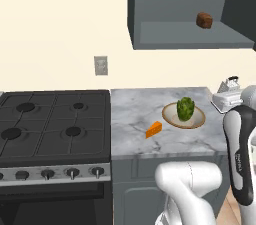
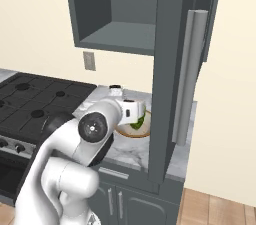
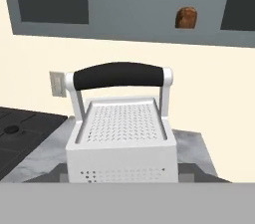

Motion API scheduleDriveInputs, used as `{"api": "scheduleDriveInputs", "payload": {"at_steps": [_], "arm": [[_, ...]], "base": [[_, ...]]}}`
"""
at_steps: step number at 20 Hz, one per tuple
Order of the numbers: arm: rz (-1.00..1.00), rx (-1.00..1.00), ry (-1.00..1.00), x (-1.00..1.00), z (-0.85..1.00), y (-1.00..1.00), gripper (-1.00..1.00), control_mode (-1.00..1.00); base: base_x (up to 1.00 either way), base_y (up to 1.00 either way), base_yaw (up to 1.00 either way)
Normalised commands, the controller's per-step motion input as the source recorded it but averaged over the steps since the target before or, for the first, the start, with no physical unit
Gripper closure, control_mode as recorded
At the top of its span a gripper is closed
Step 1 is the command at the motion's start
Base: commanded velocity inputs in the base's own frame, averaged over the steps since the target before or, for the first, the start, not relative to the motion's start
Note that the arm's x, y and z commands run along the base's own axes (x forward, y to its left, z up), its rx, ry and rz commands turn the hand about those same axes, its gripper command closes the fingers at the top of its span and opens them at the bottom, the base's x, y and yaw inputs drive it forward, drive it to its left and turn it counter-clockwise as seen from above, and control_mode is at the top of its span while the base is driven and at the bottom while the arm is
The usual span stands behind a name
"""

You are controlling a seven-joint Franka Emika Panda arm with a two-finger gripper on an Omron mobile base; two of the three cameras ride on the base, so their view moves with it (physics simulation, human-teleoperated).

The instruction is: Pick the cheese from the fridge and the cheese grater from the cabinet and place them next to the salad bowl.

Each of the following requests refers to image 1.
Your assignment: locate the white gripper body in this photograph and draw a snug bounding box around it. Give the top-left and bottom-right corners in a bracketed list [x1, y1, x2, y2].
[211, 90, 245, 114]

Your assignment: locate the silver cheese grater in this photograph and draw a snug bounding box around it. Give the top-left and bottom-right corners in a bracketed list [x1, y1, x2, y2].
[217, 75, 242, 94]

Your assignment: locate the beige salad bowl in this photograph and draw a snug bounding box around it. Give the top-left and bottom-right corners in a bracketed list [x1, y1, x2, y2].
[161, 101, 207, 130]

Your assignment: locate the green lettuce salad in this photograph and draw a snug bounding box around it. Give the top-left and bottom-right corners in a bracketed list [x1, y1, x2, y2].
[176, 96, 196, 123]

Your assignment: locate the orange cheese wedge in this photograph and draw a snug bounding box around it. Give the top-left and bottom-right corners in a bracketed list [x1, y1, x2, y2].
[145, 120, 163, 140]

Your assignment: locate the dark grey cabinet door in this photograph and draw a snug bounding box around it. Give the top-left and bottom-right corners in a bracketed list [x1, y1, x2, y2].
[220, 0, 256, 53]

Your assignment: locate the brown bread loaf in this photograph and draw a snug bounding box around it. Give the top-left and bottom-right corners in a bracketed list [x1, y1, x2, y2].
[195, 11, 214, 30]

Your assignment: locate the grey drawer front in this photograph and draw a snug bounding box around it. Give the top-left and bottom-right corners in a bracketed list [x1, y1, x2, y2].
[130, 156, 222, 181]

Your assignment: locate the grey base cupboard door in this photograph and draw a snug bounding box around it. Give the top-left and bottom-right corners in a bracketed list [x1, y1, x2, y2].
[120, 184, 169, 225]

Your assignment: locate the black gas stove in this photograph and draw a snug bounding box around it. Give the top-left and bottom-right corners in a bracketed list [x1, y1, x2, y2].
[0, 89, 113, 225]

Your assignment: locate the black oven door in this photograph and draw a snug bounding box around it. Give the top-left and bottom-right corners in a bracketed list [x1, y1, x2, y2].
[0, 182, 113, 225]

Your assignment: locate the grey wall cabinet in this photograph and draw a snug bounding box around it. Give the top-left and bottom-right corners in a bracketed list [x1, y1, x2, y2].
[126, 0, 256, 51]

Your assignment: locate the grey wall outlet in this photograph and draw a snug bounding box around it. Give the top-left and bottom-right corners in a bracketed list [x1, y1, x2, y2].
[93, 55, 109, 77]

